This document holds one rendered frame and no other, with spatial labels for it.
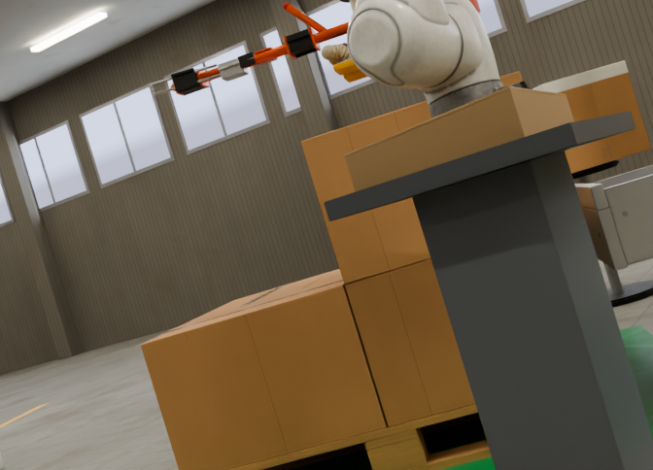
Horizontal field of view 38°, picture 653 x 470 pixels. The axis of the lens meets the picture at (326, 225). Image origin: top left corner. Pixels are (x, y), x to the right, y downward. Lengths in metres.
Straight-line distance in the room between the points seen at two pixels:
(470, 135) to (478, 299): 0.34
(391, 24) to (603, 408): 0.80
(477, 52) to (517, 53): 9.04
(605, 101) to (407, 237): 1.95
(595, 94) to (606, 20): 6.45
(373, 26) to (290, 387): 1.22
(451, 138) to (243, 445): 1.25
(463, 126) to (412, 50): 0.16
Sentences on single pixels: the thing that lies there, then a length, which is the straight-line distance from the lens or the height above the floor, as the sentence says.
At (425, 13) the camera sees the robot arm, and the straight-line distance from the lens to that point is 1.75.
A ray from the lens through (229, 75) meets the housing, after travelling 2.78.
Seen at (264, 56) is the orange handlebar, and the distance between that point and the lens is 2.77.
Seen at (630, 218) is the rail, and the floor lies 0.51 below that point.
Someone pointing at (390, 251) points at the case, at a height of 0.59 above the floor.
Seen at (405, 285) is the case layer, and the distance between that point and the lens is 2.53.
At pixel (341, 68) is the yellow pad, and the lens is 2.61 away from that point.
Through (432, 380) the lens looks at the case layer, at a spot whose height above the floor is 0.23.
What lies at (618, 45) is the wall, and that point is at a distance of 10.67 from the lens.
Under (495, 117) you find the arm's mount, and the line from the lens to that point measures 1.72.
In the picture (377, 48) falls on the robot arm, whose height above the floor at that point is 0.98.
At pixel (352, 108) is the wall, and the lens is 11.74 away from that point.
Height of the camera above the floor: 0.70
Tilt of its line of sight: level
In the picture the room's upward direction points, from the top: 17 degrees counter-clockwise
